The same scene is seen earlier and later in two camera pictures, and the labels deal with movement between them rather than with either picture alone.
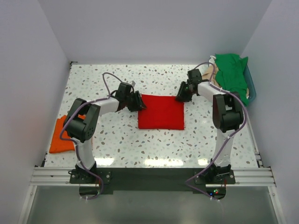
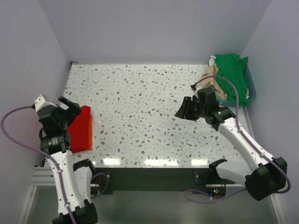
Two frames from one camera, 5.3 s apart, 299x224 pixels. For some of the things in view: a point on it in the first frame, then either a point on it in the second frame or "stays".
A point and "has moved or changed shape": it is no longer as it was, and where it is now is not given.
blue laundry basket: (249, 84) stays
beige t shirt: (207, 76) stays
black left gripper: (138, 104) -> (73, 110)
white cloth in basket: (212, 59) stays
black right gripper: (181, 94) -> (184, 111)
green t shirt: (230, 74) stays
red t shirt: (161, 112) has moved or changed shape
